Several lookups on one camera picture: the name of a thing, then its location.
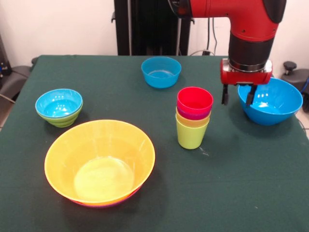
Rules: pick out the red cup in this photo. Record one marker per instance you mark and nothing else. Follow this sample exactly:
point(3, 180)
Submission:
point(195, 101)

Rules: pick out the black pedestal foot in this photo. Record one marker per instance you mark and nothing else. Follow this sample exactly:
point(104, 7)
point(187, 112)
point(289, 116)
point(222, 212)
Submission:
point(13, 77)
point(293, 77)

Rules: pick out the medium blue bowl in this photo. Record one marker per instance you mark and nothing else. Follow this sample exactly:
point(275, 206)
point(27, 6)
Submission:
point(161, 77)

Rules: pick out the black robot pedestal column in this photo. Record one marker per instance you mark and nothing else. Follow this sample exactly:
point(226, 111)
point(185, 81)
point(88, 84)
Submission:
point(144, 24)

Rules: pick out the lime green cup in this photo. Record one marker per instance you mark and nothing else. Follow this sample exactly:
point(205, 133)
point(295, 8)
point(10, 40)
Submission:
point(190, 137)

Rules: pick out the large blue bowl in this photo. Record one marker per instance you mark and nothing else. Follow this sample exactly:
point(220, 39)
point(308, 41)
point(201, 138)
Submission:
point(277, 111)

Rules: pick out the small green ribbed bowl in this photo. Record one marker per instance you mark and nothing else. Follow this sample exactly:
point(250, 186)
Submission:
point(62, 122)

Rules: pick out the large orange bowl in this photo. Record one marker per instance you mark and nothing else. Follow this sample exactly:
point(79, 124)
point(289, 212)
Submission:
point(101, 149)

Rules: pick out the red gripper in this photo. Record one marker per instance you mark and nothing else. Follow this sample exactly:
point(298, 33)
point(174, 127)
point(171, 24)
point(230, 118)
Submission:
point(243, 77)

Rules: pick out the dark green table cloth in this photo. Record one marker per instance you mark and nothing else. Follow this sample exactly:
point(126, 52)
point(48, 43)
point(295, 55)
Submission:
point(193, 181)

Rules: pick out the purple cup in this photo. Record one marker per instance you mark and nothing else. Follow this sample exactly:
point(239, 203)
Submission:
point(193, 116)

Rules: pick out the small light blue ribbed bowl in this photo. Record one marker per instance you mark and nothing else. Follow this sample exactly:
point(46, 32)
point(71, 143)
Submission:
point(58, 106)

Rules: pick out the yellow cup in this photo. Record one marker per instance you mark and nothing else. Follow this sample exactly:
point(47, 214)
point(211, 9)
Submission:
point(190, 123)

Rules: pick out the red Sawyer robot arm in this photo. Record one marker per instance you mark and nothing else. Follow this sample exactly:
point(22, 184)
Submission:
point(241, 21)

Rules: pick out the wide purple bowl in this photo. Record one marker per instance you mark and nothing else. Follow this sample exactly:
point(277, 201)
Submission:
point(106, 205)

